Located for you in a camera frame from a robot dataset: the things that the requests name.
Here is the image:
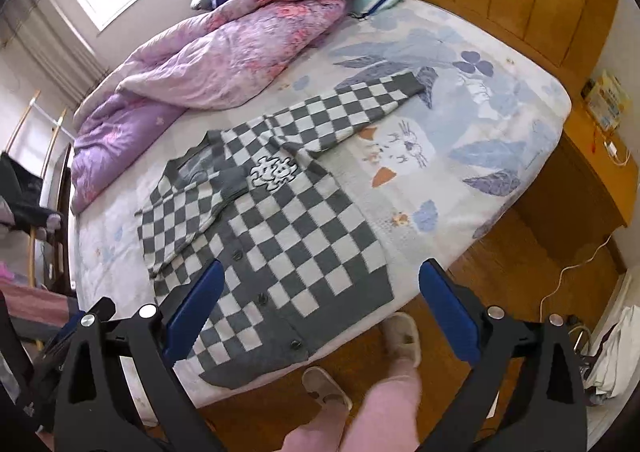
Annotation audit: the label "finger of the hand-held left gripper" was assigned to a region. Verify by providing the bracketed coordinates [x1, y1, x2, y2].
[35, 297, 117, 383]

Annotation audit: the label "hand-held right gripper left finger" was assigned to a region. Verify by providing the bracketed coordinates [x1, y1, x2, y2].
[52, 259, 226, 452]

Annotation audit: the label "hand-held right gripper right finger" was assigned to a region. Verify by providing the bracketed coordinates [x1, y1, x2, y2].
[419, 258, 588, 452]

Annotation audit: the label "grey white checkered cardigan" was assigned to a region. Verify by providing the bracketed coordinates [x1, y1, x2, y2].
[135, 72, 426, 390]

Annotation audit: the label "wooden clothes rack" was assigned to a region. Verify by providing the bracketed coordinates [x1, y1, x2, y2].
[0, 89, 76, 293]

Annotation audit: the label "pink mat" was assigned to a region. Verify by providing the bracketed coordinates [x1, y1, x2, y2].
[0, 282, 76, 333]

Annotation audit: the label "beige slipper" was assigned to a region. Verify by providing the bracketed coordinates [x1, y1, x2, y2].
[382, 312, 422, 368]
[301, 366, 353, 413]

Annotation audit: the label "person's pink trousers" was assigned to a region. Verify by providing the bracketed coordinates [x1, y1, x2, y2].
[282, 357, 425, 452]

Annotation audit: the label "printed cat bed sheet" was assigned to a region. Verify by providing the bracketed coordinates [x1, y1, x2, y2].
[72, 0, 573, 425]

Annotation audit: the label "metal rack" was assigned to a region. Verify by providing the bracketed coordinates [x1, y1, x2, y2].
[570, 324, 601, 368]

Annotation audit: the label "dark clothing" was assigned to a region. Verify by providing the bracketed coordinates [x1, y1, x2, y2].
[0, 152, 63, 233]

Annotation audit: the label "white cloth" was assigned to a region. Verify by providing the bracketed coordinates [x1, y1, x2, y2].
[585, 304, 640, 405]

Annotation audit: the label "wooden nightstand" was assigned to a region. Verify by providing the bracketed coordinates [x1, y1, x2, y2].
[515, 102, 633, 278]

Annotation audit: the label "white charger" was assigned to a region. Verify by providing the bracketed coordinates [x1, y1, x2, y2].
[602, 139, 631, 165]

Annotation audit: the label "purple floral quilt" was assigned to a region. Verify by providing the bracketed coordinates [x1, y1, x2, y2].
[70, 0, 361, 215]

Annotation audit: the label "yellow box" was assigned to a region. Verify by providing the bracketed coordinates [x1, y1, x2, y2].
[582, 69, 632, 130]

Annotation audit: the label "light curtain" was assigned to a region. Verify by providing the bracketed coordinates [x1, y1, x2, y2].
[0, 0, 111, 103]

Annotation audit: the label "white cable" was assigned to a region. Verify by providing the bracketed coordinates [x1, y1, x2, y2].
[540, 232, 613, 318]

